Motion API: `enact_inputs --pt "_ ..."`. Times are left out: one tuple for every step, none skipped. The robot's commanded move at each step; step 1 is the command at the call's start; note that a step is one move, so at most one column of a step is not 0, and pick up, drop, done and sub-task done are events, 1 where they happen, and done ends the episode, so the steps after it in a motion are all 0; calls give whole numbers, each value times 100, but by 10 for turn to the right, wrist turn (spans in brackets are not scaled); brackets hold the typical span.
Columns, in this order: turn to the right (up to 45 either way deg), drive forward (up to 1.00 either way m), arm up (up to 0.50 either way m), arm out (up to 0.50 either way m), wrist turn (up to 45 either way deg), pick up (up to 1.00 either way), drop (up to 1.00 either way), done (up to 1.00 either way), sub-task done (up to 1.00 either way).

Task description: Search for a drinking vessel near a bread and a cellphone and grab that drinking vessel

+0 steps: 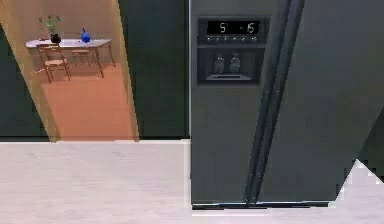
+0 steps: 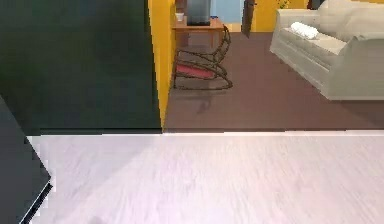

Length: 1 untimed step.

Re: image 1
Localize dark grey fridge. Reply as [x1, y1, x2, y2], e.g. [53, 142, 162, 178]
[188, 0, 384, 210]

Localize wooden chair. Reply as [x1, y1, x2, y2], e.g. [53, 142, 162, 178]
[35, 43, 72, 85]
[70, 48, 93, 67]

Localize blue bottle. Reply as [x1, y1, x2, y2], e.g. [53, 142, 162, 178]
[80, 27, 92, 44]

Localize white table with wooden legs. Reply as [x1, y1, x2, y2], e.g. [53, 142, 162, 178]
[25, 38, 117, 79]

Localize green plant in black pot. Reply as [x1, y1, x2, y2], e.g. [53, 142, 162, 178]
[38, 14, 65, 45]

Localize black fridge door handle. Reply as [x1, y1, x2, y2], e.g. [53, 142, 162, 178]
[243, 0, 294, 203]
[250, 0, 306, 203]

